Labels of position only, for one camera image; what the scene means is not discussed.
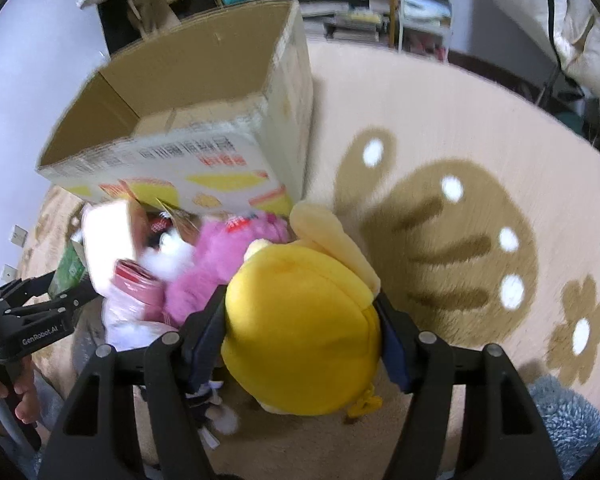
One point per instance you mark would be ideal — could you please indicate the pink plush bear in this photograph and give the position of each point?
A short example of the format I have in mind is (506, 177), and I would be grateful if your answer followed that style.
(219, 253)

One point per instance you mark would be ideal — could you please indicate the white penguin plush black cap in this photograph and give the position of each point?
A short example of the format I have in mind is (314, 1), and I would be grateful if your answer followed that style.
(175, 250)

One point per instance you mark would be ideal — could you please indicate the cardboard box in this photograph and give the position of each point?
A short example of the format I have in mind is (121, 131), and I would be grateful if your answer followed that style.
(211, 116)

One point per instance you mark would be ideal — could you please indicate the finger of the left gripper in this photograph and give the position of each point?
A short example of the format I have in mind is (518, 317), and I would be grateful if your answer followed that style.
(71, 300)
(20, 291)

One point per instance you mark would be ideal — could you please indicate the blue fluffy mat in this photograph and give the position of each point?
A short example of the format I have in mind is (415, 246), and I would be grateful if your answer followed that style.
(572, 423)

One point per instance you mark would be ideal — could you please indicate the wall socket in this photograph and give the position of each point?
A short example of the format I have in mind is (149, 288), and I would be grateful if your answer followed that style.
(18, 236)
(9, 273)

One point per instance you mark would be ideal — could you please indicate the person's left hand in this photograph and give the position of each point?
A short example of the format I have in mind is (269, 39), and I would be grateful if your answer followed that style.
(28, 408)

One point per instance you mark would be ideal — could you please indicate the wall socket lower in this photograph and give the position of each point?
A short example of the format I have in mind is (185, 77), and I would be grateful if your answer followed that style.
(9, 273)

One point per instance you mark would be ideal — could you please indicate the wall socket upper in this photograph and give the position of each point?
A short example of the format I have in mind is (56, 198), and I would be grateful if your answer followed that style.
(18, 236)

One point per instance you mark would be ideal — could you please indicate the white metal cart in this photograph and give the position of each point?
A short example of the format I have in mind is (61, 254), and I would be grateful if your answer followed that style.
(426, 27)

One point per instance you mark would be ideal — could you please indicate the white garment bag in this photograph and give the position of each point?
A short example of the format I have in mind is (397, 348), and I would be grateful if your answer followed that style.
(567, 31)

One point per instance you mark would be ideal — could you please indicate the pink white roll pillow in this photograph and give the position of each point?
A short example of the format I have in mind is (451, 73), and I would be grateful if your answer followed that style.
(112, 231)

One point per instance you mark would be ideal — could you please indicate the yellow plush toy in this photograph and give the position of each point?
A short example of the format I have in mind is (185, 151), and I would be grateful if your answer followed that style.
(302, 334)

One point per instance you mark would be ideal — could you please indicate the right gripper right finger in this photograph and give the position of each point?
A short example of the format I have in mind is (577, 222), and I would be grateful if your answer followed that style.
(502, 435)

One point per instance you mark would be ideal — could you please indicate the pink plush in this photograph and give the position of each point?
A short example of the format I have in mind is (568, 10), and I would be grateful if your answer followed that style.
(133, 312)

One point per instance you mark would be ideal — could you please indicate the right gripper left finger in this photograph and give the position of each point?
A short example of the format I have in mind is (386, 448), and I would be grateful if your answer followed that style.
(95, 436)

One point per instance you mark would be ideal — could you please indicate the green snack packet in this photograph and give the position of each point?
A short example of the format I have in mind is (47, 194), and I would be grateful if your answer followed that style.
(70, 271)

